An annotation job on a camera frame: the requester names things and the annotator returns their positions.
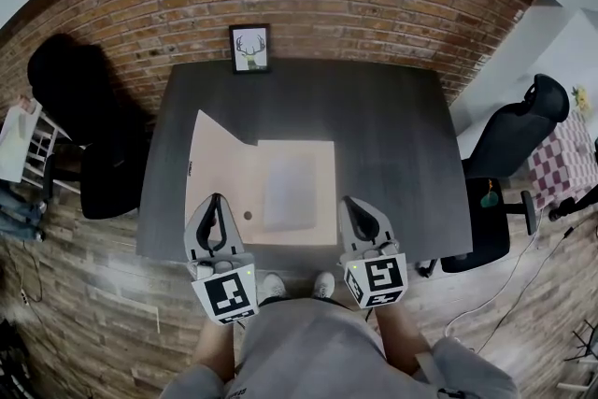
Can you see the person's grey shirt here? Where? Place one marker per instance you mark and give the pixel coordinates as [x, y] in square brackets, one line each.
[308, 350]

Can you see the green and orange toy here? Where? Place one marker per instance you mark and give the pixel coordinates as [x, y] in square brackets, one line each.
[489, 197]

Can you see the yellow flowers in vase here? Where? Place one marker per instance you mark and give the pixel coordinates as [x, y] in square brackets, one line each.
[581, 97]

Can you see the beige rectangular board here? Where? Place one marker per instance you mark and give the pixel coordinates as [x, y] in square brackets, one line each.
[229, 173]

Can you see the person's left forearm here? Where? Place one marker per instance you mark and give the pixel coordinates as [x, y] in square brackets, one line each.
[217, 350]

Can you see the white power strip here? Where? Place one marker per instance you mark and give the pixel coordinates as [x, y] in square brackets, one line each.
[24, 297]

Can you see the pale document sheet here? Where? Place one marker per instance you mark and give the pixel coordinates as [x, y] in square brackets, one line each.
[289, 194]

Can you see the black metal stool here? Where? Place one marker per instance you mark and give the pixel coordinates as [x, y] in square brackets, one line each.
[584, 341]

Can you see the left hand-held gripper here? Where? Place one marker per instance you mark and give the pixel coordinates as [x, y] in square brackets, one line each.
[229, 289]

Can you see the pink checkered tablecloth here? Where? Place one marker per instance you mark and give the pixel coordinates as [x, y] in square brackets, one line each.
[563, 159]

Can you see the black framed deer picture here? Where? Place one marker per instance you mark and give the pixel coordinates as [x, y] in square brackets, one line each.
[251, 49]

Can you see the black bag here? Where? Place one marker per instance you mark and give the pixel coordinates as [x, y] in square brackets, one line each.
[11, 360]

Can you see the person's right forearm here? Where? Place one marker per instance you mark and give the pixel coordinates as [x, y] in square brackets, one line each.
[402, 341]

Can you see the white side table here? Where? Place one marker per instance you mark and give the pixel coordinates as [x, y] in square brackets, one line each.
[16, 145]

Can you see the black mesh headrest office chair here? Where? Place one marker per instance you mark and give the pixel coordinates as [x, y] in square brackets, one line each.
[509, 140]

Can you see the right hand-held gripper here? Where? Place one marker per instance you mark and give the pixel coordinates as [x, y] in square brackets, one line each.
[378, 280]

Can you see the white wooden chair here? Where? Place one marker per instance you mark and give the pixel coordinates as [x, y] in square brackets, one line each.
[44, 145]

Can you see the person's white shoe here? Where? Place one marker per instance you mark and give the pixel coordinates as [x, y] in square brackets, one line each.
[272, 289]
[323, 285]

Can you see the black high-back office chair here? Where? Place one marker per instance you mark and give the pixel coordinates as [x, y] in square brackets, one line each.
[98, 163]

